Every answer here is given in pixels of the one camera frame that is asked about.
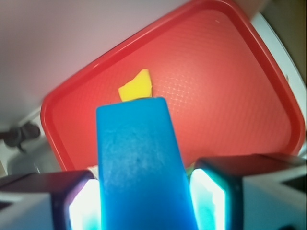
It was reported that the red plastic tray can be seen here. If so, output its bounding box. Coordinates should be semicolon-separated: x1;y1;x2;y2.
40;0;306;171

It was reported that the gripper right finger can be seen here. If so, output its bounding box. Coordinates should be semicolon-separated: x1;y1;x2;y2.
190;153;307;230

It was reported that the yellow sponge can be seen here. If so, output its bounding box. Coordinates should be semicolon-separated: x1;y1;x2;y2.
118;69;153;102

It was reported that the grey faucet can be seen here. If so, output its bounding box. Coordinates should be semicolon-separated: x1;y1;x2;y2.
0;122;41;153

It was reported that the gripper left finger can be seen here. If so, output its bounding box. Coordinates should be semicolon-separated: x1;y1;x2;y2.
0;170;102;230

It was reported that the blue rectangular block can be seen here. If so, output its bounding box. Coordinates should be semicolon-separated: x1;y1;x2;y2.
96;98;197;230

